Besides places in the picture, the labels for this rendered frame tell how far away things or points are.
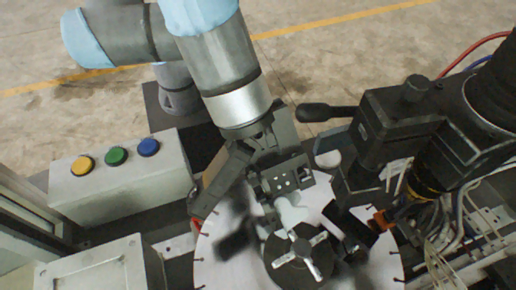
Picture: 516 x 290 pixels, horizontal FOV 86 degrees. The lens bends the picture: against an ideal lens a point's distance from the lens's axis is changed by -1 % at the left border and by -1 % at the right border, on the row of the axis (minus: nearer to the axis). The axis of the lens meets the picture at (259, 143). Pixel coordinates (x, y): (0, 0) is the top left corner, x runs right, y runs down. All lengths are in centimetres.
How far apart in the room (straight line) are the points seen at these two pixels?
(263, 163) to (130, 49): 22
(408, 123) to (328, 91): 185
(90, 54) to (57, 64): 233
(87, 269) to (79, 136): 155
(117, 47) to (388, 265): 50
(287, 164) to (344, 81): 188
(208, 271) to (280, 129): 26
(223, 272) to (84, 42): 37
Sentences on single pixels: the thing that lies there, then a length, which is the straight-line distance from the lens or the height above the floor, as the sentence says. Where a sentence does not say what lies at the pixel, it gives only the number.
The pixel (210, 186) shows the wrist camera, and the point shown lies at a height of 111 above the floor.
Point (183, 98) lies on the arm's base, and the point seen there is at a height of 81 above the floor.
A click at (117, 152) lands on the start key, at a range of 68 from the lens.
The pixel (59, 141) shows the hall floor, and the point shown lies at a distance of 214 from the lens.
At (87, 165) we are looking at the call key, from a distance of 70.
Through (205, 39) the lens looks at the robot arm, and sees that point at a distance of 28.
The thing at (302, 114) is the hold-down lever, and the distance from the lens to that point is 27.
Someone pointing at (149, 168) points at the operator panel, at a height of 90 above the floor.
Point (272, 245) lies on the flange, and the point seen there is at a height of 96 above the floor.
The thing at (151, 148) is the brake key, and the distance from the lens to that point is 66.
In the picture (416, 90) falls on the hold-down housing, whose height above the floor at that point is 127.
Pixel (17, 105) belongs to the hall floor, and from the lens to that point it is 256.
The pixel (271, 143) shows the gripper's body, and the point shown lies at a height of 113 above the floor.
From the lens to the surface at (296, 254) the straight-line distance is 43.
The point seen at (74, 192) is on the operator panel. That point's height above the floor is 90.
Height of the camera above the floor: 142
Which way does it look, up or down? 55 degrees down
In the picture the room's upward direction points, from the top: straight up
